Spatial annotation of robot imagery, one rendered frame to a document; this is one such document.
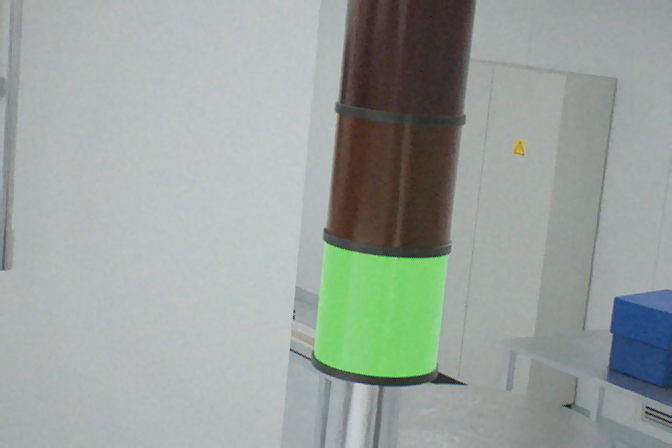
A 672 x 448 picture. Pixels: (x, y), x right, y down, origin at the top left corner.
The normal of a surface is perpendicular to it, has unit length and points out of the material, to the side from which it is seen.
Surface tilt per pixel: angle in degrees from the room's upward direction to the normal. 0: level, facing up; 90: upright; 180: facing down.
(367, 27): 90
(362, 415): 90
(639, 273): 90
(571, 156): 90
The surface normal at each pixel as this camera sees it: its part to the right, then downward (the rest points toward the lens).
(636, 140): -0.82, 0.03
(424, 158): 0.36, 0.19
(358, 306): -0.39, 0.12
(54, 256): 0.57, 0.19
